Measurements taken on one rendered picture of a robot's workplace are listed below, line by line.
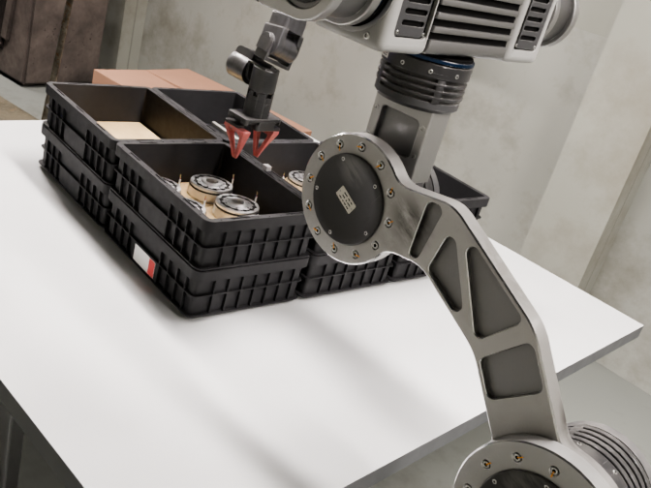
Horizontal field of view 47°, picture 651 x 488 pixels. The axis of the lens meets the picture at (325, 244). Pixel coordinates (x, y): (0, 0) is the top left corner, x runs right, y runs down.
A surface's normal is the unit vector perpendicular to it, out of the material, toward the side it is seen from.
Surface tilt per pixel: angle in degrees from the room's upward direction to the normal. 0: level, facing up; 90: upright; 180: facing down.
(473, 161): 90
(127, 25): 90
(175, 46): 90
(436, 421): 0
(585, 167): 90
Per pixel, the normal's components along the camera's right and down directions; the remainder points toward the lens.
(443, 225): -0.69, 0.13
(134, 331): 0.26, -0.88
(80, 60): 0.75, 0.48
